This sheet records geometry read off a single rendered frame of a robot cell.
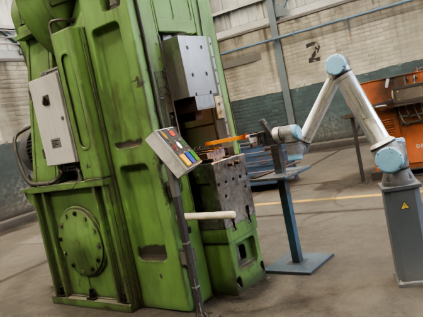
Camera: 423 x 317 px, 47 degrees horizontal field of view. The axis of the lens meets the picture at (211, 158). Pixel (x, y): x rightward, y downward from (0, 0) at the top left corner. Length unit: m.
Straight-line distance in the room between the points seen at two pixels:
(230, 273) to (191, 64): 1.41
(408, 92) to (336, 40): 4.81
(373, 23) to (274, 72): 2.35
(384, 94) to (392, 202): 3.55
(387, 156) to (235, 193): 1.07
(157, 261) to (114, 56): 1.39
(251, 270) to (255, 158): 3.75
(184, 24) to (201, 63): 0.34
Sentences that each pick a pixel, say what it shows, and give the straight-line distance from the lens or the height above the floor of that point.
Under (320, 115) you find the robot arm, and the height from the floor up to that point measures 1.09.
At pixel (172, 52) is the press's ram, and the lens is 3.27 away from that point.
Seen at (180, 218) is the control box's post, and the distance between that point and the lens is 2.87.
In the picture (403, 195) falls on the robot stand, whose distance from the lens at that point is 3.05.
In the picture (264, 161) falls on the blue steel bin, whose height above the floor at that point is 0.43.
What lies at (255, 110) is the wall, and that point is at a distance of 11.66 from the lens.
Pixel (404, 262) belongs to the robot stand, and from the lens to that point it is 3.16.
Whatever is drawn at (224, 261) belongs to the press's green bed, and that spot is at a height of 0.24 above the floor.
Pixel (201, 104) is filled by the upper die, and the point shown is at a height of 1.30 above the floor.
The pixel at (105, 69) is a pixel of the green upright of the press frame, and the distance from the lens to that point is 3.43.
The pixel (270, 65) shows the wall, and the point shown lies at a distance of 11.41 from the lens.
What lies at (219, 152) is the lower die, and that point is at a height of 0.96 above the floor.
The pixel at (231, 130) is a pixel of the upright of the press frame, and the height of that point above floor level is 1.08.
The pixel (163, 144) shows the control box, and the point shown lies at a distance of 2.66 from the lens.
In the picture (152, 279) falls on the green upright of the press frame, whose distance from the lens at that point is 3.46.
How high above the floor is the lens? 1.21
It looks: 5 degrees down
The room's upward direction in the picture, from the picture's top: 12 degrees counter-clockwise
